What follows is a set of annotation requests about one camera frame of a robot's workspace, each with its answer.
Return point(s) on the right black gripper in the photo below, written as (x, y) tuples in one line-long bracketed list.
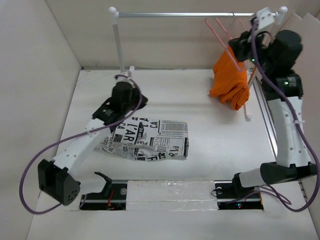
[(242, 44)]

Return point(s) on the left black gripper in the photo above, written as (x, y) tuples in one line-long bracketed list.
[(135, 92)]

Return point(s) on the newspaper print trousers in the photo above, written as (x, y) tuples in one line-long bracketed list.
[(147, 139)]

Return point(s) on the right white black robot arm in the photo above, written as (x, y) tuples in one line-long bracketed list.
[(283, 93)]

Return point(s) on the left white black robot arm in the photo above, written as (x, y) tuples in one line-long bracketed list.
[(57, 177)]

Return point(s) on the orange garment on hanger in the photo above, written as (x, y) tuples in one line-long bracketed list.
[(229, 84)]

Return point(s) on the white metal clothes rack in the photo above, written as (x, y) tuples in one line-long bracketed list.
[(116, 15)]

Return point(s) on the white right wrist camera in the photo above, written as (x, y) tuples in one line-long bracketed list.
[(263, 18)]

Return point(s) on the aluminium rail right side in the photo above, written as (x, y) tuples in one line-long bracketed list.
[(266, 115)]

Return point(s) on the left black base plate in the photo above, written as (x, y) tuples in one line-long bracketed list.
[(114, 200)]

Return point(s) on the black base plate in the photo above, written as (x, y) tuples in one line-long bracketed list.
[(229, 197), (114, 200)]

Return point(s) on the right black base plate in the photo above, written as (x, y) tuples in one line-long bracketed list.
[(229, 197)]

